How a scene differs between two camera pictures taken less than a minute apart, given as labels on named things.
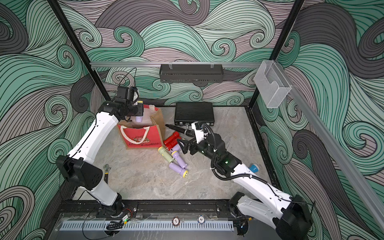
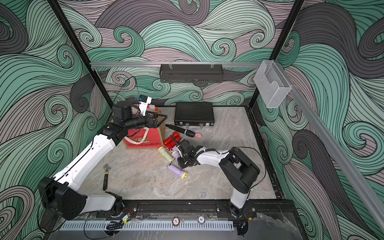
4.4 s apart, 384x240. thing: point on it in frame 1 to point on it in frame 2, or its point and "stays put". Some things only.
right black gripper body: x=204 y=148 to x=184 y=162
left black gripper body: x=135 y=110 to x=138 y=122
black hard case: x=187 y=112 stays put
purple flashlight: x=183 y=172 stays put
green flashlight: x=166 y=154 stays put
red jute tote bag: x=149 y=134 stays put
